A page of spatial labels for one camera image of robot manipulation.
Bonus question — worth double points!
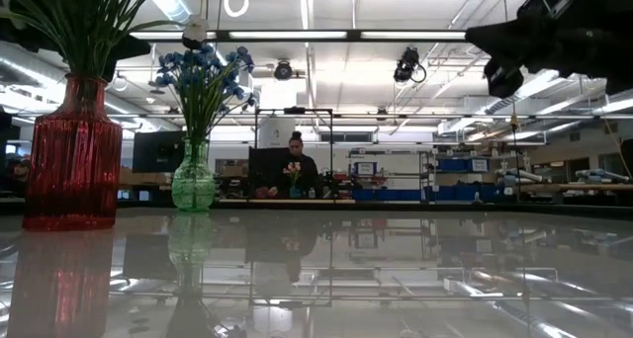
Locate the green glass vase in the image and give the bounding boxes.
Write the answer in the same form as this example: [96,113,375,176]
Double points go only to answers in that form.
[170,138,218,212]

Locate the grey rolled tubes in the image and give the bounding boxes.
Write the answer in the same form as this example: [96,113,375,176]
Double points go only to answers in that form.
[497,167,544,187]
[575,168,632,184]

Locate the black equipment box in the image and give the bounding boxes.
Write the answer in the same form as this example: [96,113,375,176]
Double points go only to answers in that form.
[132,129,187,174]

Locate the person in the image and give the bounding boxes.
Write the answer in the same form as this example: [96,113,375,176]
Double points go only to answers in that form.
[5,155,32,197]
[281,130,320,200]

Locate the brown cardboard box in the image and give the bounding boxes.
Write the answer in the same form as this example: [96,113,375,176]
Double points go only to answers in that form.
[122,168,172,186]

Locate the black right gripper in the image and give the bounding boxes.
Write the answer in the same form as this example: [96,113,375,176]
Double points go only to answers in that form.
[465,0,619,100]

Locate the small background flower vase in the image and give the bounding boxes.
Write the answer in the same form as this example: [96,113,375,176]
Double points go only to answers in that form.
[284,160,304,200]

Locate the white box cabinet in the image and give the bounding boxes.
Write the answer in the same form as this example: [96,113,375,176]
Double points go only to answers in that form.
[259,118,297,149]

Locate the black computer monitor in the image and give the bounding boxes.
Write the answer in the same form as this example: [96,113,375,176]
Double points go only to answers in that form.
[248,146,289,196]

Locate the white cable ring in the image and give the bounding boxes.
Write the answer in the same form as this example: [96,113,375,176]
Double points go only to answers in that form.
[222,0,250,19]

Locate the shelf with blue bins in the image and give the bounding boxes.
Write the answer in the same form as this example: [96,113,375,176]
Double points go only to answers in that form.
[419,152,501,202]

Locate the long wooden workbench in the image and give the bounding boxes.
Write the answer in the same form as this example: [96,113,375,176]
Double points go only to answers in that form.
[518,182,633,195]

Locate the red ribbed glass vase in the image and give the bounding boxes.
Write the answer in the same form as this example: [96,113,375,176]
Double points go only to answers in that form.
[22,73,124,232]

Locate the black hanging ceiling camera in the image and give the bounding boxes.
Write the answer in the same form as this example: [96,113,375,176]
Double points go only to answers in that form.
[393,45,428,85]
[273,59,294,82]

